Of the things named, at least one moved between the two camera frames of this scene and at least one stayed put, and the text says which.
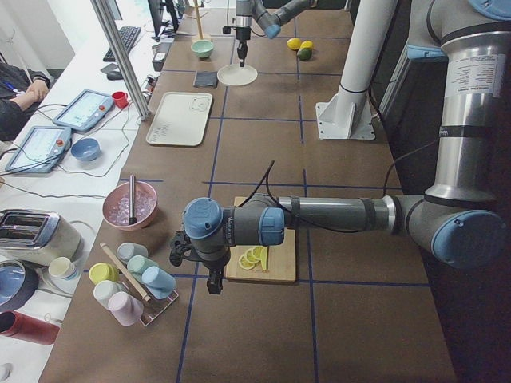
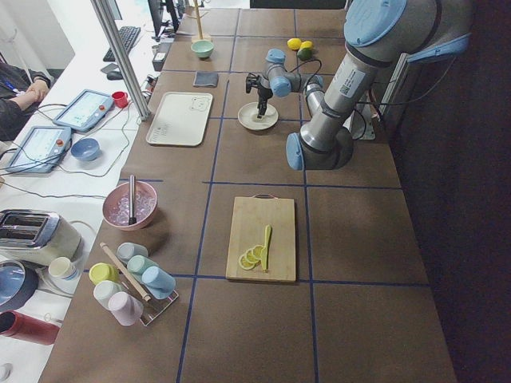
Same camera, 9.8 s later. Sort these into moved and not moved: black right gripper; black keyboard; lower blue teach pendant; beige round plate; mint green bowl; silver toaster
Moved: beige round plate; black right gripper
Not moved: silver toaster; mint green bowl; lower blue teach pendant; black keyboard
